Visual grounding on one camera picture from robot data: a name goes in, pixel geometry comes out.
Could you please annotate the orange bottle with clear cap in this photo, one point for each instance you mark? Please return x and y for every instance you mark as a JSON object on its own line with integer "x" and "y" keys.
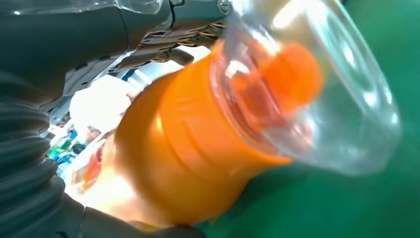
{"x": 197, "y": 138}

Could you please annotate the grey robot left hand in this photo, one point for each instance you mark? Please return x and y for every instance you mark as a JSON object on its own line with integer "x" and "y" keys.
{"x": 65, "y": 42}

